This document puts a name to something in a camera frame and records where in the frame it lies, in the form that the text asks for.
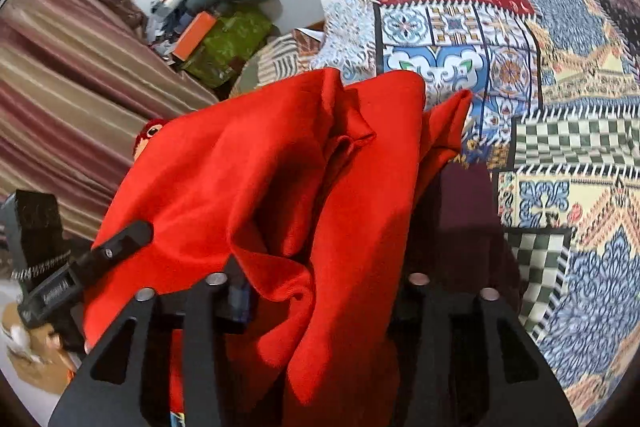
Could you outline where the red zip jacket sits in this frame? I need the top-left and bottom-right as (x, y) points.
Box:
(84, 68), (472, 426)

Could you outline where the left hand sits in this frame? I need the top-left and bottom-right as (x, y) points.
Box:
(1, 301), (86, 397)

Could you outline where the maroon folded garment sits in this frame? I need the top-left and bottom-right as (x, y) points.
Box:
(402, 162), (521, 311)

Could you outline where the red plush toy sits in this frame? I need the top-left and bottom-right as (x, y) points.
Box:
(132, 118), (168, 160)

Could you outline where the striped brown curtain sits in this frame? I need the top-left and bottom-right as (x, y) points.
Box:
(1, 0), (216, 239)

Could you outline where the orange box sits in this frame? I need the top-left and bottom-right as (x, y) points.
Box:
(171, 12), (218, 62)

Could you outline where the green patterned bag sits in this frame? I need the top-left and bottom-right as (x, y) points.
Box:
(179, 6), (273, 89)

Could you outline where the patchwork patterned quilt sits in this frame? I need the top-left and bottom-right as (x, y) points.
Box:
(229, 0), (640, 425)

